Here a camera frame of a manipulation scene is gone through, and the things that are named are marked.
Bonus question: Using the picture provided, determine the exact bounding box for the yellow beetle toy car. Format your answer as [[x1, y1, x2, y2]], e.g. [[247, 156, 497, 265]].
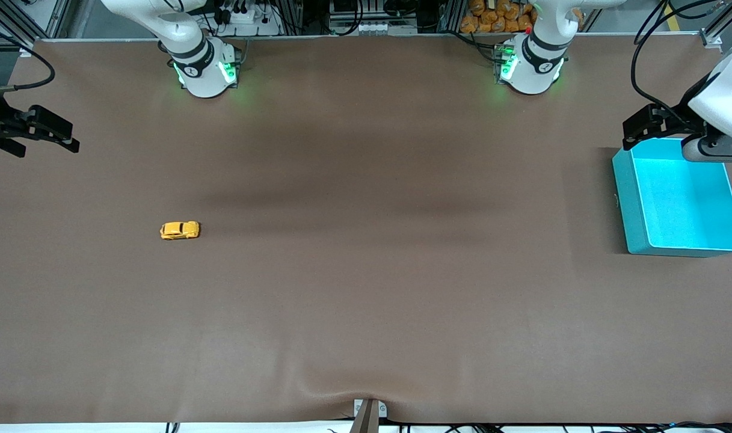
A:
[[159, 221, 201, 241]]

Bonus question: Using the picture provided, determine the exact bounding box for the teal plastic bin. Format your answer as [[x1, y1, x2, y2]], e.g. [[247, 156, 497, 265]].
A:
[[612, 138, 732, 258]]

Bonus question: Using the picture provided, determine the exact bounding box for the bag of orange items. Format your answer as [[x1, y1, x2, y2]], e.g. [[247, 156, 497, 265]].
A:
[[460, 0, 538, 34]]

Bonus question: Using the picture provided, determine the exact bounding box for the white power strip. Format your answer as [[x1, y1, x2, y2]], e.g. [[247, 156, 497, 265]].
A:
[[212, 5, 282, 37]]

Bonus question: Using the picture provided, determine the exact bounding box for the grey electronics unit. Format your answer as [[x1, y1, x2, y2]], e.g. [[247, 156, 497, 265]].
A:
[[328, 0, 419, 35]]

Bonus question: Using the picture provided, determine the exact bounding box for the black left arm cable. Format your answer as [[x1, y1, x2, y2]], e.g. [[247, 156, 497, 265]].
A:
[[630, 0, 721, 127]]

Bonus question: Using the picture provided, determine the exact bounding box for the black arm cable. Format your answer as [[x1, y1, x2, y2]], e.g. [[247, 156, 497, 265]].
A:
[[0, 17, 57, 94], [630, 0, 721, 127]]

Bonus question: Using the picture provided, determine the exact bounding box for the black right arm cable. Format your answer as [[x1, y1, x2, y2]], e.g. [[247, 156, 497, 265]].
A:
[[0, 17, 57, 94]]

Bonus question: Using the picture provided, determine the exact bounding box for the aluminium frame profile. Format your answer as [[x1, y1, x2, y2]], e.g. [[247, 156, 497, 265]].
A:
[[0, 0, 72, 40], [700, 0, 732, 49]]

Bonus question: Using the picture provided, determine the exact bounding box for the metal table edge bracket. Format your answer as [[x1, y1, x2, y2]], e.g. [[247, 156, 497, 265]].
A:
[[352, 398, 388, 433]]

